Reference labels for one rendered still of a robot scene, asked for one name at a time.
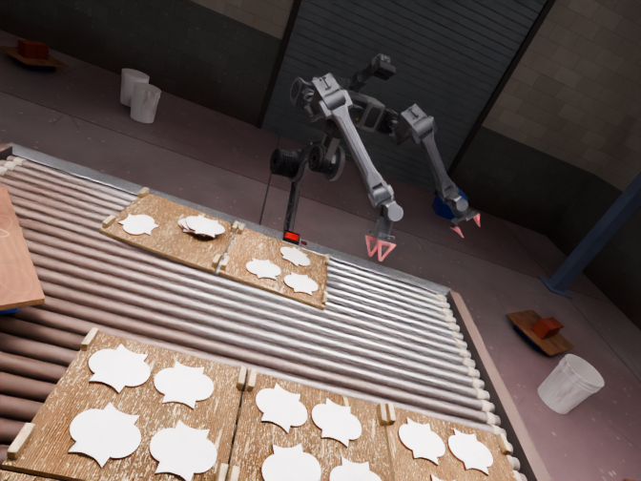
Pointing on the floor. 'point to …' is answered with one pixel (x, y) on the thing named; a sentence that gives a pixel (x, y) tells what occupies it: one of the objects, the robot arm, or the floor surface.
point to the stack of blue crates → (445, 206)
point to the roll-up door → (518, 30)
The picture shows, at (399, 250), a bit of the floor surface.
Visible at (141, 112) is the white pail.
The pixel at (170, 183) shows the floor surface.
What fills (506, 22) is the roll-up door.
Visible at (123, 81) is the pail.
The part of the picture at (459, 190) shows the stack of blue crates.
